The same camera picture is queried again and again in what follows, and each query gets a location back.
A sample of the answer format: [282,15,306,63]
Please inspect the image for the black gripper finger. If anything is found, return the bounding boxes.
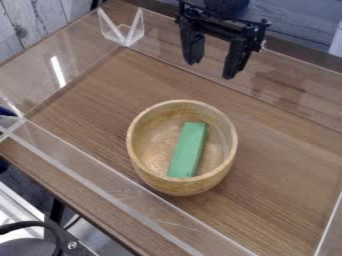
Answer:
[223,37,251,80]
[181,21,206,65]

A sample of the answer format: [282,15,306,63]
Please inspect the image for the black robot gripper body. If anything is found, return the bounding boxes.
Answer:
[175,0,273,53]

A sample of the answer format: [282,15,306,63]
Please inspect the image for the green rectangular block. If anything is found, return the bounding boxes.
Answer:
[167,122,207,178]

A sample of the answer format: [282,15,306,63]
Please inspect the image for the brown wooden bowl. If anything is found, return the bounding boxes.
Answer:
[126,99,238,196]

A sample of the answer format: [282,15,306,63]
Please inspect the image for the clear acrylic tray walls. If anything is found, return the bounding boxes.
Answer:
[0,2,342,256]

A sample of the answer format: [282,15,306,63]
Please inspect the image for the black table leg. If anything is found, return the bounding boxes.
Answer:
[50,199,66,224]

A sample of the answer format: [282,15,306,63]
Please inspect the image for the black cable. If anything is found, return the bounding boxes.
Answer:
[0,220,64,256]

